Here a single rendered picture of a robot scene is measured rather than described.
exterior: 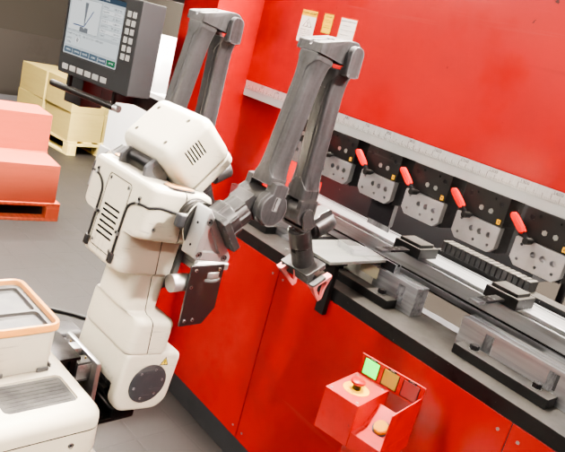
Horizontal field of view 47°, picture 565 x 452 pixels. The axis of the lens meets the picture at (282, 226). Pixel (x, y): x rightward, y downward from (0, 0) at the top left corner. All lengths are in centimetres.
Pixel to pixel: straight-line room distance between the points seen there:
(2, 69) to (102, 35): 607
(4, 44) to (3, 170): 424
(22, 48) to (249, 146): 623
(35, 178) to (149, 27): 231
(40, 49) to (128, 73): 633
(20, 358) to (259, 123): 169
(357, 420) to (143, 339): 58
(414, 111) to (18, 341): 132
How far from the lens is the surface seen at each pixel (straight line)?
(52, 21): 891
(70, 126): 674
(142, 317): 157
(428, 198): 202
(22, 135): 498
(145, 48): 261
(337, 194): 302
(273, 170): 142
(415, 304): 209
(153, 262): 153
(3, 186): 466
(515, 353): 191
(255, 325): 246
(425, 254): 235
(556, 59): 187
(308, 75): 142
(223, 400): 268
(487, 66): 196
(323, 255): 201
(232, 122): 274
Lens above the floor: 159
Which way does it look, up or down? 16 degrees down
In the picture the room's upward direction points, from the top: 15 degrees clockwise
